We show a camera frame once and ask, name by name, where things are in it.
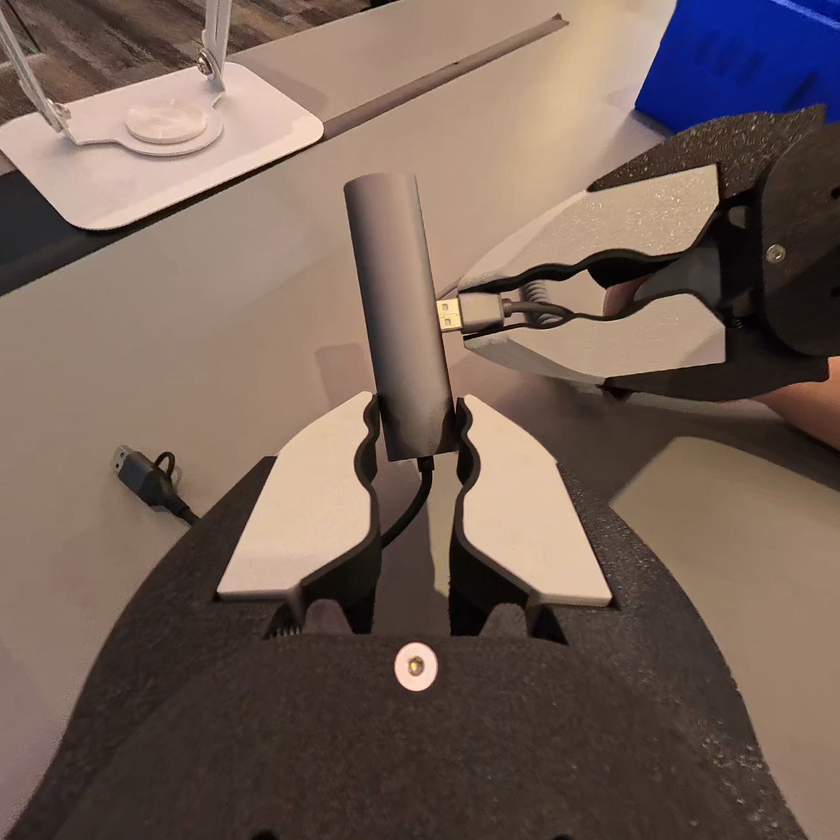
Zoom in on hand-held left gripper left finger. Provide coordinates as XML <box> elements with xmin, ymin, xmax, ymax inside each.
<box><xmin>215</xmin><ymin>392</ymin><xmax>383</xmax><ymax>624</ymax></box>

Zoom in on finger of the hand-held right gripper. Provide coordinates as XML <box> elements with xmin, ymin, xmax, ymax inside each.
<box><xmin>461</xmin><ymin>292</ymin><xmax>728</xmax><ymax>385</ymax></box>
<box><xmin>455</xmin><ymin>164</ymin><xmax>722</xmax><ymax>294</ymax></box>

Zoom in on person's right hand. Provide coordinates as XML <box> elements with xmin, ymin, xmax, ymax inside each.
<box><xmin>602</xmin><ymin>277</ymin><xmax>651</xmax><ymax>318</ymax></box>

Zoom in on silver usb cable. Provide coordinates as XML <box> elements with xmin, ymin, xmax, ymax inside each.
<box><xmin>435</xmin><ymin>277</ymin><xmax>568</xmax><ymax>337</ymax></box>

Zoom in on black hub cable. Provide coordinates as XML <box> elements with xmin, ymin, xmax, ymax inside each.
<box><xmin>110</xmin><ymin>444</ymin><xmax>437</xmax><ymax>550</ymax></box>

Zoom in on blue plastic bin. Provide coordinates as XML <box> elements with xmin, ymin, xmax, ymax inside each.
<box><xmin>634</xmin><ymin>0</ymin><xmax>840</xmax><ymax>133</ymax></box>

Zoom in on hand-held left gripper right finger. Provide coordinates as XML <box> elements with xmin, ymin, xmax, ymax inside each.
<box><xmin>449</xmin><ymin>394</ymin><xmax>614</xmax><ymax>624</ymax></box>

